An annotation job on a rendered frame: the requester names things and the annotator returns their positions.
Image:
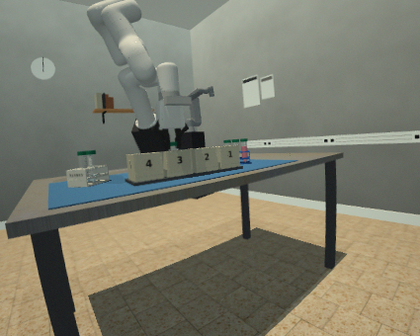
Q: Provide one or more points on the beige block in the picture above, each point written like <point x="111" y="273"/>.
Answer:
<point x="145" y="166"/>
<point x="228" y="156"/>
<point x="204" y="159"/>
<point x="177" y="163"/>

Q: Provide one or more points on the blue bench mat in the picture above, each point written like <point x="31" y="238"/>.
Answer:
<point x="61" y="197"/>

